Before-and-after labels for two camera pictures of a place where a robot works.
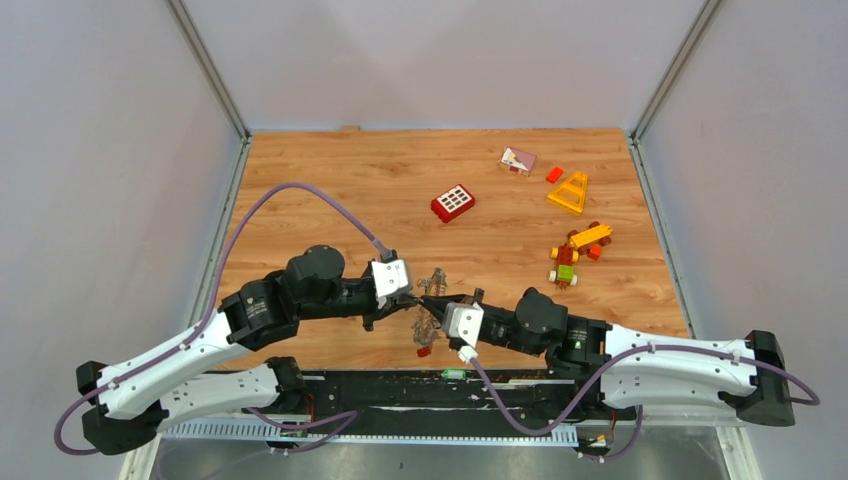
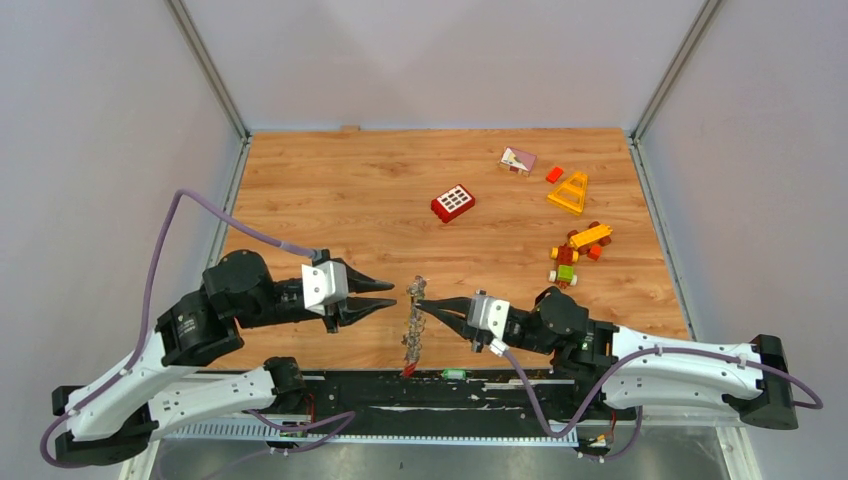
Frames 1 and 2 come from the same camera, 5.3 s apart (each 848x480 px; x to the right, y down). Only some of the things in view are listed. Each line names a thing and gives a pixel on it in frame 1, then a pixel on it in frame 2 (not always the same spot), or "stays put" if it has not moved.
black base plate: (477, 396) stays put
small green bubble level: (454, 373) stays put
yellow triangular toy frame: (570, 195) stays put
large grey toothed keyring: (425, 328) -> (412, 339)
